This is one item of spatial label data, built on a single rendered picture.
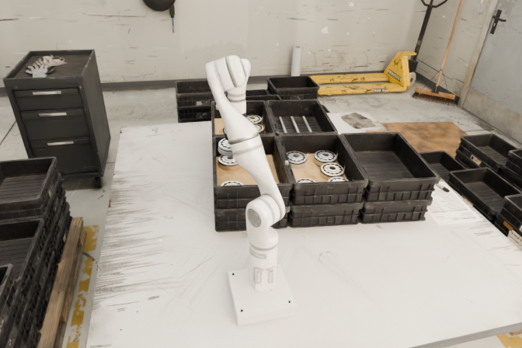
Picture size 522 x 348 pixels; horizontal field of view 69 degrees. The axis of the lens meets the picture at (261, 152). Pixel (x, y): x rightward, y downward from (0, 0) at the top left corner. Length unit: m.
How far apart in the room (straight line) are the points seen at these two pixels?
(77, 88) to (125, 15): 2.05
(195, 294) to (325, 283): 0.45
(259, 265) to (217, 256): 0.28
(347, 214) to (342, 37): 3.80
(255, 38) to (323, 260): 3.67
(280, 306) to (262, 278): 0.10
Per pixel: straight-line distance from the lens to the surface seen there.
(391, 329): 1.36
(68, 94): 2.77
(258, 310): 1.26
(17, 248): 2.21
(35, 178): 2.49
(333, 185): 1.48
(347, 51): 5.28
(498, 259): 1.76
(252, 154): 1.08
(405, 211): 1.71
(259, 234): 1.15
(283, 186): 1.43
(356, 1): 5.16
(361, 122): 2.50
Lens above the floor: 1.76
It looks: 31 degrees down
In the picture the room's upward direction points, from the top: 3 degrees clockwise
